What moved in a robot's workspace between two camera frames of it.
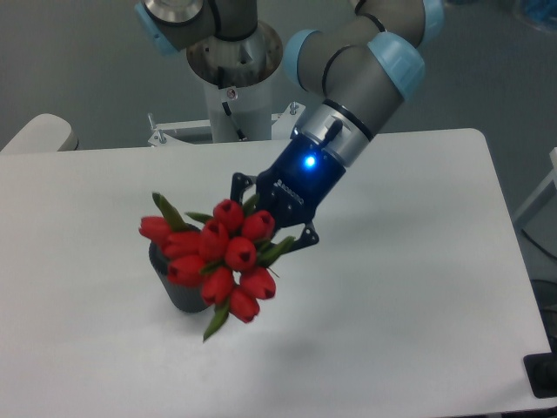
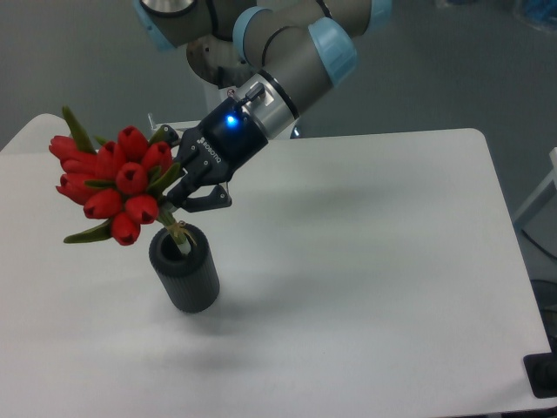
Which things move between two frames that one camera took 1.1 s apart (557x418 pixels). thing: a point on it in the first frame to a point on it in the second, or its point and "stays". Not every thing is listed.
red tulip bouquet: [226, 257] to [120, 181]
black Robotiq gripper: [293, 186] to [211, 153]
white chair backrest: [44, 132] stays
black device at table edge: [541, 369] stays
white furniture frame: [552, 177] stays
